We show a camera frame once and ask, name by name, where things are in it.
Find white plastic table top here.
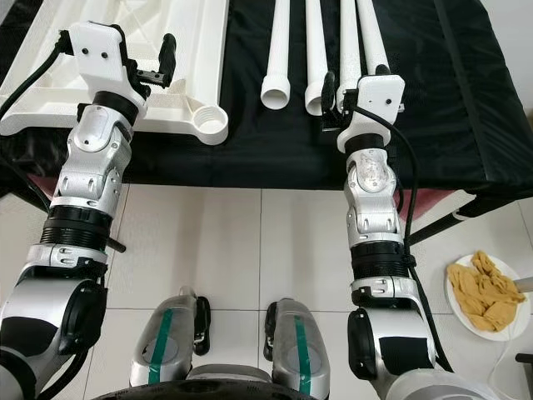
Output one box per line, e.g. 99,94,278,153
0,0,230,147

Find black table cloth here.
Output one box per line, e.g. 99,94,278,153
0,0,533,219

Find crumpled yellow cloth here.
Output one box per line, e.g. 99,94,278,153
448,250,524,333

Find white round plate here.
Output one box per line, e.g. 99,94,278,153
446,252,531,343

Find black robot waist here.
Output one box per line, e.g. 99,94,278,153
92,365,384,400

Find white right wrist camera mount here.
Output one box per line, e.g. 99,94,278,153
337,73,407,153

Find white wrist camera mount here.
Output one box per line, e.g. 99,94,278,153
68,21,138,97
337,73,407,153

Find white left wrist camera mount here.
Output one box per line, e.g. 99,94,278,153
68,21,138,97

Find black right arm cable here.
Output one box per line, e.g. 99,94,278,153
350,104,455,372

